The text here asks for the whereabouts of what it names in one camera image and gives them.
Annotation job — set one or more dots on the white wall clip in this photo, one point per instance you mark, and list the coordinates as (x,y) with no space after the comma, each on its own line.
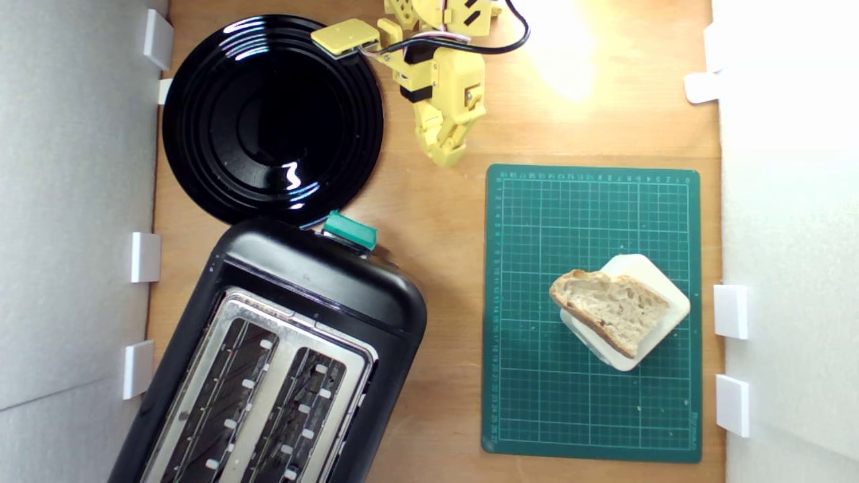
(711,47)
(733,405)
(138,369)
(145,257)
(731,312)
(701,87)
(164,90)
(158,39)

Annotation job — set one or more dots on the white square block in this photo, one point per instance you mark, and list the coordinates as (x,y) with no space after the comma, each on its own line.
(637,263)

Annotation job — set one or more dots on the green cutting mat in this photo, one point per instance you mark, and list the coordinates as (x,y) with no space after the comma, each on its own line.
(537,402)

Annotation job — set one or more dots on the brown bread slice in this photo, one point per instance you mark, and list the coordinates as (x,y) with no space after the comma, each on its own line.
(611,312)

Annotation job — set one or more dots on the green toaster lever knob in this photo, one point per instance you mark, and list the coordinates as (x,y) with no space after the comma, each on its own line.
(349,229)

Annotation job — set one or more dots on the black round plate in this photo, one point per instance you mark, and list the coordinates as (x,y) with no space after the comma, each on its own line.
(268,121)

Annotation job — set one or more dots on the black two-slot toaster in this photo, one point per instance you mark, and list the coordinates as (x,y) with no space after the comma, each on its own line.
(322,282)

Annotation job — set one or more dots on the yellow wrist camera box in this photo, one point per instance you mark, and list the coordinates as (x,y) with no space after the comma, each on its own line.
(345,35)

